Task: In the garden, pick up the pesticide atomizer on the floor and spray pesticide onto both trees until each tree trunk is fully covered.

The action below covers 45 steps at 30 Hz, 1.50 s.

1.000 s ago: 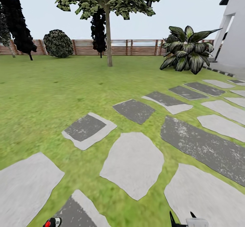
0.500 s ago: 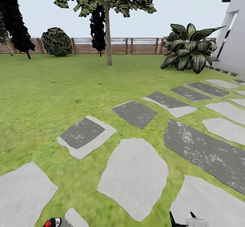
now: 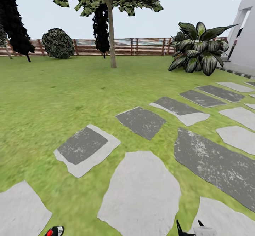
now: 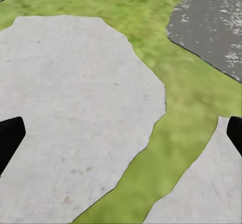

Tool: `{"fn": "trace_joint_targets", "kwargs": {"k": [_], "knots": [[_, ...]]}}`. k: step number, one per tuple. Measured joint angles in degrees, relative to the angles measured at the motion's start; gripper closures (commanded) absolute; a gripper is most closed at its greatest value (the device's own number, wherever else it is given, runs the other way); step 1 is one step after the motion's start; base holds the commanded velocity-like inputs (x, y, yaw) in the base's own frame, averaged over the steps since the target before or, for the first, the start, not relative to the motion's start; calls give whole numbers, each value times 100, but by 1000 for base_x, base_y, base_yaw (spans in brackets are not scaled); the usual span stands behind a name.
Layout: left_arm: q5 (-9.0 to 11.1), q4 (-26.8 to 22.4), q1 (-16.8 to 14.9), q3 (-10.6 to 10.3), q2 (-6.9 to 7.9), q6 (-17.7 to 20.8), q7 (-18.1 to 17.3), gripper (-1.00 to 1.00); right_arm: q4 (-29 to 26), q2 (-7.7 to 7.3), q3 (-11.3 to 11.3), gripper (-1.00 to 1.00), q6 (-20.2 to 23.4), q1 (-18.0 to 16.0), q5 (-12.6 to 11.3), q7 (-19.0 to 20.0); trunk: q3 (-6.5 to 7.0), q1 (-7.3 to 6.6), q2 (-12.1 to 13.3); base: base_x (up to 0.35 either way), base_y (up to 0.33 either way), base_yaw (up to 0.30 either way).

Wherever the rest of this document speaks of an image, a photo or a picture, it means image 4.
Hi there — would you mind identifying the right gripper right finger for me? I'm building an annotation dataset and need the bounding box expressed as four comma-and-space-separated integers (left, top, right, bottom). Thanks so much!
226, 116, 242, 156

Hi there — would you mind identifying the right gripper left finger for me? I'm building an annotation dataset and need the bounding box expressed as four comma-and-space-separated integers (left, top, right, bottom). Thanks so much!
0, 116, 26, 175

